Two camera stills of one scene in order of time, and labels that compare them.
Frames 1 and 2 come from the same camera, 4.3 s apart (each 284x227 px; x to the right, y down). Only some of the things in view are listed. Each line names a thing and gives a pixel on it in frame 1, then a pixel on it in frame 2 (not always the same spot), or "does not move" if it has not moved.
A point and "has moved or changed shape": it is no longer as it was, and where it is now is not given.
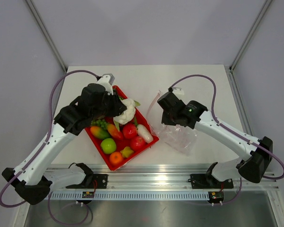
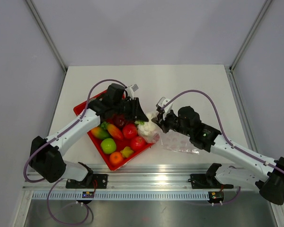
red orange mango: [114, 132] does not move
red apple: [137, 144] does not move
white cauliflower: [128, 115] has moved or changed shape
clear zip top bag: [181, 139] has moved or changed shape
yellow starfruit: [126, 152] does not move
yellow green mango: [100, 133] does not move
